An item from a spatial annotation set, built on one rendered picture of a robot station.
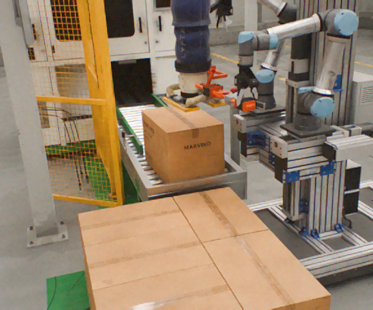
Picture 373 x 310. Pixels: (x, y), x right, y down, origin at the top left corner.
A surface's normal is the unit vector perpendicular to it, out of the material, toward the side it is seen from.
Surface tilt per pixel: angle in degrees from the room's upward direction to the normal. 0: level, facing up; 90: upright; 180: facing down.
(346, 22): 82
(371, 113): 90
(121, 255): 0
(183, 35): 70
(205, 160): 90
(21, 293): 0
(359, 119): 90
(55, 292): 0
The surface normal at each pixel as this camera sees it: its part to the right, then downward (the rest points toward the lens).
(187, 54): -0.35, 0.17
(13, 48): 0.29, 0.33
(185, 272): -0.04, -0.93
